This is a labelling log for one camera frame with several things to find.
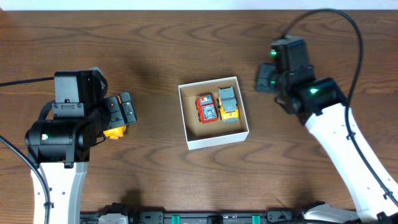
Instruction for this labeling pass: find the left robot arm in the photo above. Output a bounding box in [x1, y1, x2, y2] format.
[25, 67, 136, 223]

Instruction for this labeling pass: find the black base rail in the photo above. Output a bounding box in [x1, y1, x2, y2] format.
[80, 203, 303, 224]

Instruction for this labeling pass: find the red toy car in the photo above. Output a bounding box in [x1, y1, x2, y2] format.
[195, 93, 218, 124]

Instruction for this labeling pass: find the yellow grey dump truck toy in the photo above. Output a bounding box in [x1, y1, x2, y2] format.
[216, 86, 239, 123]

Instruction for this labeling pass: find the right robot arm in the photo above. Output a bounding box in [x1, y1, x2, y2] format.
[256, 63, 397, 223]

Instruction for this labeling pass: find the black cable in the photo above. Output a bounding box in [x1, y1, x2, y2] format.
[279, 8, 398, 209]
[0, 76, 55, 224]

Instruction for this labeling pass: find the right black cable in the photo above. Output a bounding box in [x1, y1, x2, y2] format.
[279, 8, 398, 209]

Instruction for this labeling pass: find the white cardboard box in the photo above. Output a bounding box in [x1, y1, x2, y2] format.
[178, 77, 249, 150]

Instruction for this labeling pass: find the orange dinosaur toy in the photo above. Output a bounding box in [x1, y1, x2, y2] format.
[103, 125, 127, 139]

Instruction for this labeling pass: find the left black cable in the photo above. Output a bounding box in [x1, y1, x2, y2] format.
[0, 76, 55, 224]

